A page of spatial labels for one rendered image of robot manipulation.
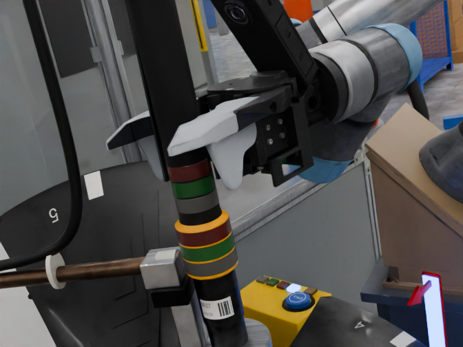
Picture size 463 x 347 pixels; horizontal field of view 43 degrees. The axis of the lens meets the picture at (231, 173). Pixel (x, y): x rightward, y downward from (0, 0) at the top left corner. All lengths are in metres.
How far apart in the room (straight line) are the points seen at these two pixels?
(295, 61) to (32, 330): 0.48
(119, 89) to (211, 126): 0.87
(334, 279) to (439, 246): 0.86
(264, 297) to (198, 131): 0.67
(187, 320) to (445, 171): 0.69
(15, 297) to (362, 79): 0.50
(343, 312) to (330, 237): 1.11
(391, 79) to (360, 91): 0.06
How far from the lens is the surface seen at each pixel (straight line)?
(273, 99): 0.44
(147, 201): 0.61
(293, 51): 0.50
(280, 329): 0.99
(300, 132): 0.50
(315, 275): 1.83
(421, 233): 1.09
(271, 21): 0.48
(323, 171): 0.69
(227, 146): 0.42
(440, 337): 0.86
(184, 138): 0.40
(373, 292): 1.15
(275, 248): 1.66
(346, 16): 0.74
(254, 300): 1.04
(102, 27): 1.25
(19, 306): 0.80
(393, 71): 0.61
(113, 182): 0.64
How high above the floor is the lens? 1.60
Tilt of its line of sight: 18 degrees down
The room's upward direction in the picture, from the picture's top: 12 degrees counter-clockwise
